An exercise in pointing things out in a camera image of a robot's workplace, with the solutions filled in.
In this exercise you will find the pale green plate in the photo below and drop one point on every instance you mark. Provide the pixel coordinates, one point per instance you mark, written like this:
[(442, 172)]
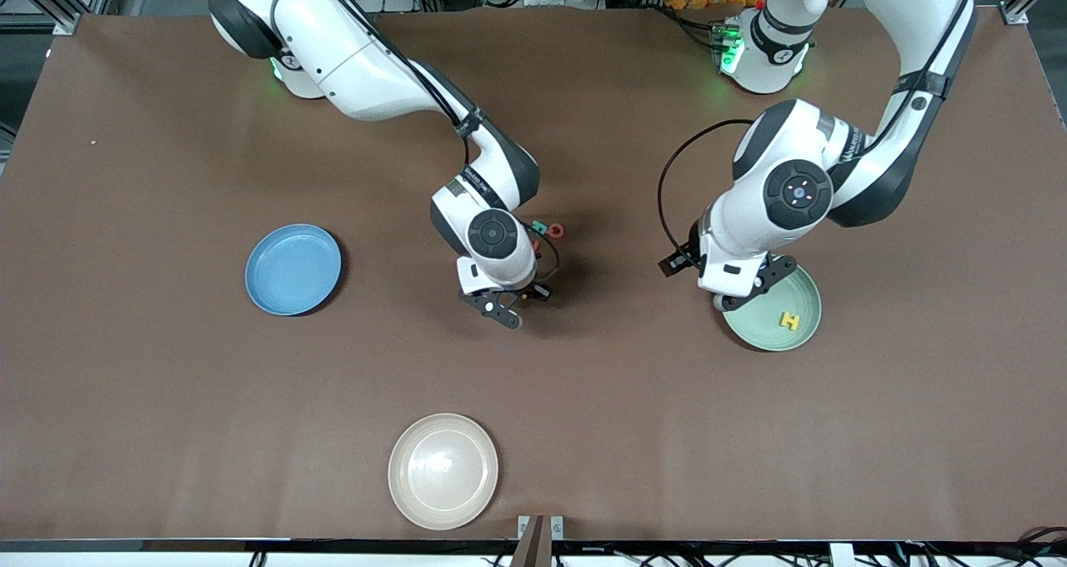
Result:
[(763, 333)]

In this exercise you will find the brown table cover sheet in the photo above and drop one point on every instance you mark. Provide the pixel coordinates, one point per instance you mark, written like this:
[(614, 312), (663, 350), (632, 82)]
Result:
[(533, 400)]

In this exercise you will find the red foam letter Q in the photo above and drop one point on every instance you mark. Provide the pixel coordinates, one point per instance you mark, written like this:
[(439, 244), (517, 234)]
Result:
[(550, 231)]

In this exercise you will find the beige plate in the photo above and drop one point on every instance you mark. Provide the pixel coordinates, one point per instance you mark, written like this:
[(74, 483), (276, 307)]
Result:
[(443, 471)]

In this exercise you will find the yellow foam letter H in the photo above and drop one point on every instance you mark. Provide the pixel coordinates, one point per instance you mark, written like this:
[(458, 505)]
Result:
[(789, 321)]

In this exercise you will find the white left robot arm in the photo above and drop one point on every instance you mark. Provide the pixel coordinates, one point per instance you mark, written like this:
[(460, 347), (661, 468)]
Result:
[(925, 17)]

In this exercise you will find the blue plate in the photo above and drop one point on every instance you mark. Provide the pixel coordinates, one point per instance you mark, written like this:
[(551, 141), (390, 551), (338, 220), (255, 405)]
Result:
[(292, 269)]

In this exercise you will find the brown post with metal brackets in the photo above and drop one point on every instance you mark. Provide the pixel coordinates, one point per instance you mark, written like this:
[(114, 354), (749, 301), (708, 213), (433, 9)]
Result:
[(533, 542)]

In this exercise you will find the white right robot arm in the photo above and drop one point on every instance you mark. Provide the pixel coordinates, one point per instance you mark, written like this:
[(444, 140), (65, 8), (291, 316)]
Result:
[(350, 58)]

